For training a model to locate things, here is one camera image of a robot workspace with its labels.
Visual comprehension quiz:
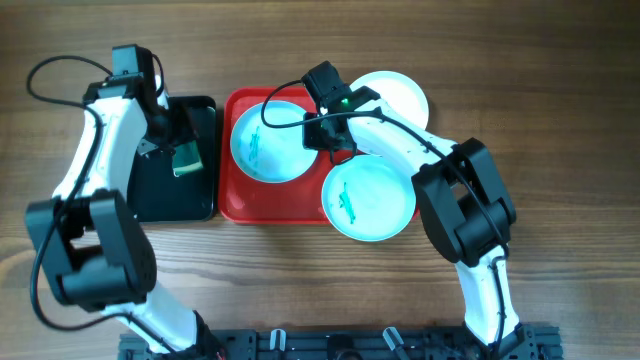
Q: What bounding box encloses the plate with green stain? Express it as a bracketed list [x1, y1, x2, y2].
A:
[230, 104, 318, 183]
[321, 155, 416, 242]

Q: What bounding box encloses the black tray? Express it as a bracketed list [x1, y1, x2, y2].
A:
[127, 96, 221, 223]

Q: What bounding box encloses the clean white plate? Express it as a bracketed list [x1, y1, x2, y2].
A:
[350, 71, 429, 129]

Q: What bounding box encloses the black mounting rail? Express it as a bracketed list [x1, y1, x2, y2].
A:
[117, 324, 564, 360]

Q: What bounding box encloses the green yellow sponge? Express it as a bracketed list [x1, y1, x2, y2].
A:
[172, 141, 203, 177]

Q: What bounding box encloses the red tray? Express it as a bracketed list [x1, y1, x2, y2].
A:
[218, 87, 421, 225]

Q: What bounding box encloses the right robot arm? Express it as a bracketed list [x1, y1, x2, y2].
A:
[306, 84, 520, 352]

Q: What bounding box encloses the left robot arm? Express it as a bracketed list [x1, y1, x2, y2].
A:
[25, 96, 225, 359]

